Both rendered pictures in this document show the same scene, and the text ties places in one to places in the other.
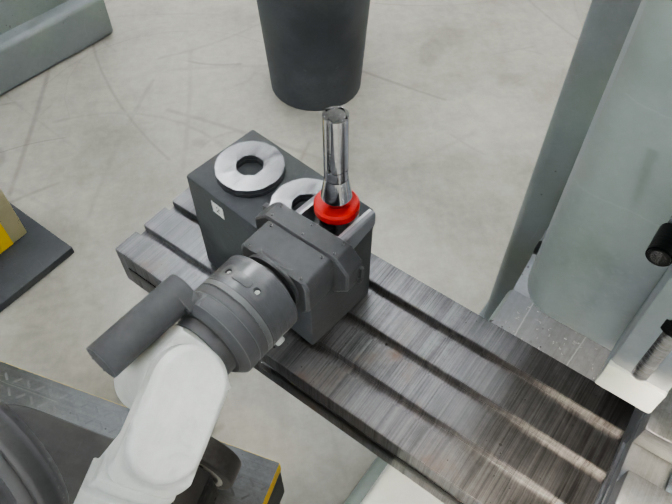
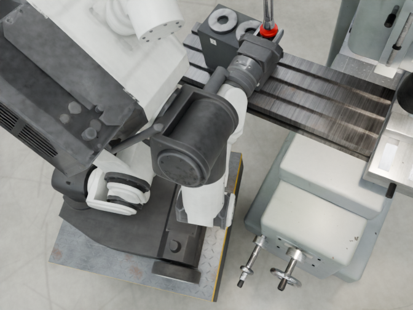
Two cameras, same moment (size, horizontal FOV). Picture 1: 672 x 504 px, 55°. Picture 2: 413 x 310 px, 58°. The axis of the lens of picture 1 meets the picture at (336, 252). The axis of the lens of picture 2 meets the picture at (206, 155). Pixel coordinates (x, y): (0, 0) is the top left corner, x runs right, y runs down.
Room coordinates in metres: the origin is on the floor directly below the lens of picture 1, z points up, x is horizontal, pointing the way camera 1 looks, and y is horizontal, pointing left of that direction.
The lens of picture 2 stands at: (-0.23, 0.13, 2.05)
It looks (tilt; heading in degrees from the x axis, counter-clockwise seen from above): 66 degrees down; 12
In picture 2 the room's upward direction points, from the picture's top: 21 degrees counter-clockwise
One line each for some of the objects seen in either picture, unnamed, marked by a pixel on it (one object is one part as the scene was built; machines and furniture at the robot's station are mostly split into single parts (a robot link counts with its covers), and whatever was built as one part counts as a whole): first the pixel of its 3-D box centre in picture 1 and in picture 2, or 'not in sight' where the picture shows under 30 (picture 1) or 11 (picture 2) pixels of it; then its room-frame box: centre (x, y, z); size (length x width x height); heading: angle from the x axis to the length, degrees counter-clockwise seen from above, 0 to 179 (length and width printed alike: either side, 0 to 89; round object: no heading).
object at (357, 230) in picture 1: (357, 236); (278, 40); (0.41, -0.02, 1.24); 0.06 x 0.02 x 0.03; 142
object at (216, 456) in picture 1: (190, 455); not in sight; (0.45, 0.29, 0.50); 0.20 x 0.05 x 0.20; 70
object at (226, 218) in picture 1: (282, 235); (238, 47); (0.55, 0.07, 1.07); 0.22 x 0.12 x 0.20; 48
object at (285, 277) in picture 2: not in sight; (289, 268); (-0.11, 0.02, 0.67); 0.16 x 0.12 x 0.12; 143
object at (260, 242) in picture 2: not in sight; (251, 261); (-0.05, 0.15, 0.55); 0.22 x 0.06 x 0.06; 143
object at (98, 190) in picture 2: not in sight; (118, 186); (0.30, 0.63, 0.68); 0.21 x 0.20 x 0.13; 70
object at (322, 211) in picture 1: (336, 204); (268, 29); (0.44, 0.00, 1.26); 0.05 x 0.05 x 0.01
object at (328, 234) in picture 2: not in sight; (334, 173); (0.27, -0.26, 0.47); 0.81 x 0.32 x 0.60; 143
